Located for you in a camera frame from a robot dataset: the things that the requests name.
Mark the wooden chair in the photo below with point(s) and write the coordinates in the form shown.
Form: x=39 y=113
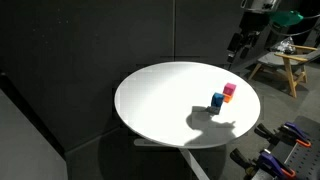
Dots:
x=290 y=63

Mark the white table leg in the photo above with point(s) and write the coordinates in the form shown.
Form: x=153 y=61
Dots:
x=195 y=163

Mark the purple clamp with orange tips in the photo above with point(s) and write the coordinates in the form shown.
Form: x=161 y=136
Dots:
x=296 y=133
x=273 y=163

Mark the blue block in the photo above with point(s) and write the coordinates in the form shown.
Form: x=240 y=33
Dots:
x=217 y=100

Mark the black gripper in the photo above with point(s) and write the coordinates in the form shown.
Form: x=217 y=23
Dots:
x=252 y=22

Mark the round white table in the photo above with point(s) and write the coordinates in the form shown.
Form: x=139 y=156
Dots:
x=160 y=103

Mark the pink block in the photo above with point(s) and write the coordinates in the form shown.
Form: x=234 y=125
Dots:
x=229 y=89

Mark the orange block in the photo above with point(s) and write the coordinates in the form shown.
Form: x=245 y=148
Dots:
x=227 y=98

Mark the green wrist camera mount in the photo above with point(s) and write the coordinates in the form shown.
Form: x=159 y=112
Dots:
x=286 y=18

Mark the black spring clamp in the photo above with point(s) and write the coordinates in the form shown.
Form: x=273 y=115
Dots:
x=266 y=132
x=242 y=159

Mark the grey block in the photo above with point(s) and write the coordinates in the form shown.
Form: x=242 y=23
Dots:
x=213 y=110

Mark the silver crinkled bag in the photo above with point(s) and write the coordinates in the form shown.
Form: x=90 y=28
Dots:
x=284 y=45

